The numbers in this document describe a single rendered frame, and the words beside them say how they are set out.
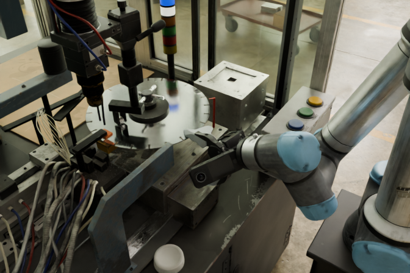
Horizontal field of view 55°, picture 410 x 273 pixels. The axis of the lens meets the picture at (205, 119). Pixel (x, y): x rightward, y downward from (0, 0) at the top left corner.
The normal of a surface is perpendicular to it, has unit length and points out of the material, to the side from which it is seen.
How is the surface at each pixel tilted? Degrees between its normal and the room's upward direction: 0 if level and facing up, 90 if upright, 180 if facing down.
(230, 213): 0
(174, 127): 0
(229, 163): 59
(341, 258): 0
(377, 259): 98
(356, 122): 88
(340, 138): 88
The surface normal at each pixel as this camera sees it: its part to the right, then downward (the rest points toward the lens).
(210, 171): 0.13, 0.08
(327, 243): 0.00, -0.81
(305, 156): 0.59, -0.10
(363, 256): -0.43, 0.64
